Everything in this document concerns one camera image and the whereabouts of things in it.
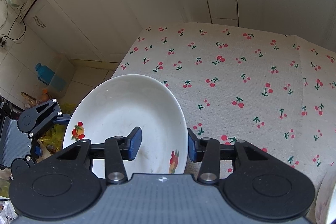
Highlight white plate with fruit print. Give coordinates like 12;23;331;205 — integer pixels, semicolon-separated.
63;75;188;177

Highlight black power cable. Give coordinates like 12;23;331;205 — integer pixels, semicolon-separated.
0;3;27;42

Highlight white bowl pink flowers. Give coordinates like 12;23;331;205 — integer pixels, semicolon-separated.
315;163;336;224

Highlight clear plastic storage box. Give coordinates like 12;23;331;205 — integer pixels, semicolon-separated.
47;55;76;99

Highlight blue plastic jug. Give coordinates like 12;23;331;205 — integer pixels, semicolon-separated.
35;63;55;85

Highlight small cabinet handle left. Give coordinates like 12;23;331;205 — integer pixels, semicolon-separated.
33;15;46;28

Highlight yellow plastic bag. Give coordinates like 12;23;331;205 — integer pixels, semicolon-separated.
39;103;76;149

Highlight cherry print tablecloth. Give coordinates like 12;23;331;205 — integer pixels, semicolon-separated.
110;22;336;222

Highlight wall power socket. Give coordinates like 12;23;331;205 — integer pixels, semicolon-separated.
0;38;6;48

